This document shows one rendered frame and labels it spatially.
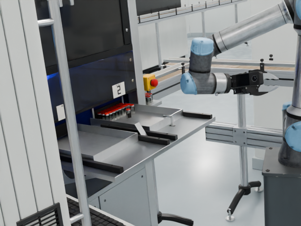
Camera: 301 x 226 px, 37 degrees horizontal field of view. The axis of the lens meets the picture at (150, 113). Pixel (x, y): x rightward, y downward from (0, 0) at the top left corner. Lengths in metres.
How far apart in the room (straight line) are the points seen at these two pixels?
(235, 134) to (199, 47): 1.45
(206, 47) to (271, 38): 1.81
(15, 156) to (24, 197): 0.10
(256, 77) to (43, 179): 0.81
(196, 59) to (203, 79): 0.07
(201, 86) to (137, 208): 0.99
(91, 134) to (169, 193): 1.46
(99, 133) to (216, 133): 1.21
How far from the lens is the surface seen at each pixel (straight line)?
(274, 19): 1.64
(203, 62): 1.54
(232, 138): 2.95
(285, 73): 2.66
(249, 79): 1.59
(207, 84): 1.57
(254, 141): 2.88
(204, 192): 3.32
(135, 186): 2.31
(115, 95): 2.10
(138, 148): 1.76
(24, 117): 1.05
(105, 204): 2.16
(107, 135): 1.94
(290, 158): 1.75
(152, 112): 2.18
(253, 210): 3.09
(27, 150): 1.07
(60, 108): 1.86
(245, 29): 1.64
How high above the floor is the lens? 1.51
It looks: 17 degrees down
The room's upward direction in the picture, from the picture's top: 6 degrees counter-clockwise
